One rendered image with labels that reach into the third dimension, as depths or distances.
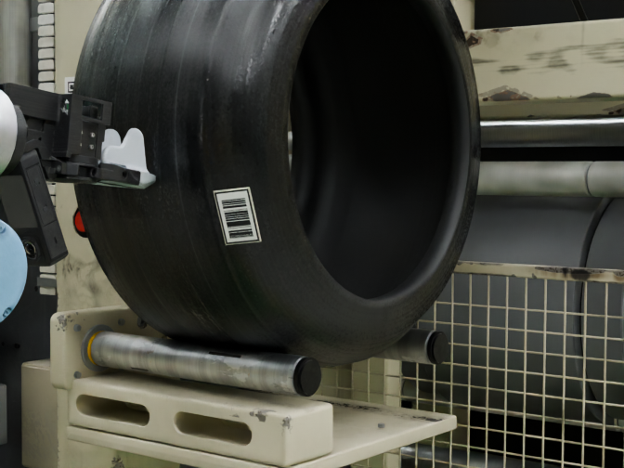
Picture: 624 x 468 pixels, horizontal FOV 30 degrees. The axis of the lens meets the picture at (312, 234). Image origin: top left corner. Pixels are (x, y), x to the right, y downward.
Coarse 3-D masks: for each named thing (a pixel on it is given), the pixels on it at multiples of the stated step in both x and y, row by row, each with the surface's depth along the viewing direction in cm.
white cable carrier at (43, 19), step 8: (40, 0) 165; (48, 0) 164; (40, 8) 165; (48, 8) 164; (40, 16) 165; (48, 16) 164; (40, 24) 165; (48, 24) 165; (40, 32) 165; (48, 32) 164; (40, 40) 165; (48, 40) 164; (48, 48) 164; (40, 56) 165; (48, 56) 164; (40, 64) 165; (48, 64) 164; (40, 72) 166; (48, 72) 164; (40, 80) 166; (48, 80) 164; (40, 88) 166; (48, 88) 165; (56, 264) 166; (48, 272) 166; (56, 272) 165; (40, 288) 167; (48, 288) 166; (56, 288) 166
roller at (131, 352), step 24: (96, 336) 149; (120, 336) 147; (144, 336) 145; (96, 360) 148; (120, 360) 145; (144, 360) 143; (168, 360) 140; (192, 360) 138; (216, 360) 136; (240, 360) 133; (264, 360) 132; (288, 360) 130; (312, 360) 130; (240, 384) 134; (264, 384) 131; (288, 384) 129; (312, 384) 130
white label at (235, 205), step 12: (216, 192) 120; (228, 192) 120; (240, 192) 120; (216, 204) 121; (228, 204) 121; (240, 204) 120; (252, 204) 120; (228, 216) 121; (240, 216) 121; (252, 216) 120; (228, 228) 122; (240, 228) 121; (252, 228) 121; (228, 240) 122; (240, 240) 122; (252, 240) 121
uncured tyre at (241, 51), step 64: (128, 0) 132; (192, 0) 125; (256, 0) 123; (320, 0) 128; (384, 0) 159; (448, 0) 151; (128, 64) 127; (192, 64) 121; (256, 64) 121; (320, 64) 171; (384, 64) 167; (448, 64) 152; (128, 128) 126; (192, 128) 121; (256, 128) 121; (320, 128) 173; (384, 128) 170; (448, 128) 164; (128, 192) 127; (192, 192) 122; (256, 192) 121; (320, 192) 173; (384, 192) 170; (448, 192) 155; (128, 256) 132; (192, 256) 125; (256, 256) 124; (320, 256) 170; (384, 256) 165; (448, 256) 152; (192, 320) 135; (256, 320) 129; (320, 320) 131; (384, 320) 141
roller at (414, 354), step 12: (408, 336) 153; (420, 336) 152; (432, 336) 151; (444, 336) 153; (396, 348) 154; (408, 348) 152; (420, 348) 151; (432, 348) 151; (444, 348) 153; (408, 360) 154; (420, 360) 152; (432, 360) 151
